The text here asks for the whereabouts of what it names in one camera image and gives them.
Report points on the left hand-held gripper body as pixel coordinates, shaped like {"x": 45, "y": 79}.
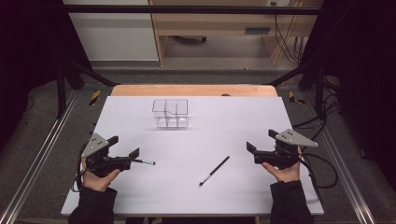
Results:
{"x": 95, "y": 146}

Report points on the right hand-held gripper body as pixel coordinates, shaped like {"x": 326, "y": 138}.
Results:
{"x": 286, "y": 154}

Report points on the black makeup brush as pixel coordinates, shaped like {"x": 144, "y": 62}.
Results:
{"x": 214, "y": 170}
{"x": 144, "y": 161}

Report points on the clear acrylic organizer box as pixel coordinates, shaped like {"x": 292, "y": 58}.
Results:
{"x": 170, "y": 113}

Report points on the person's right hand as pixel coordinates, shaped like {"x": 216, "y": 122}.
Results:
{"x": 288, "y": 174}

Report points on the person's left hand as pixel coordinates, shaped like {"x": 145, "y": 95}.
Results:
{"x": 98, "y": 183}

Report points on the white board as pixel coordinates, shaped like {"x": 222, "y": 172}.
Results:
{"x": 199, "y": 140}

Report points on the wooden table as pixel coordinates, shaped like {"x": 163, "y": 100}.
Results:
{"x": 186, "y": 90}

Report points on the white cabinet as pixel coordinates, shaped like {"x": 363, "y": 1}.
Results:
{"x": 115, "y": 37}

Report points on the black curtain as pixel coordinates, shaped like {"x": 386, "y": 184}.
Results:
{"x": 28, "y": 46}
{"x": 367, "y": 62}

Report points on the wooden desk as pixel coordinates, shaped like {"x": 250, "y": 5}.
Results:
{"x": 218, "y": 21}

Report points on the aluminium rail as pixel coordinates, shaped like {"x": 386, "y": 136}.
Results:
{"x": 342, "y": 168}
{"x": 37, "y": 161}

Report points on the black frame stand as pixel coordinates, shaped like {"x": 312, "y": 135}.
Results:
{"x": 61, "y": 93}
{"x": 319, "y": 93}

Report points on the black horizontal frame bar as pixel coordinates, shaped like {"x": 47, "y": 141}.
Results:
{"x": 186, "y": 9}

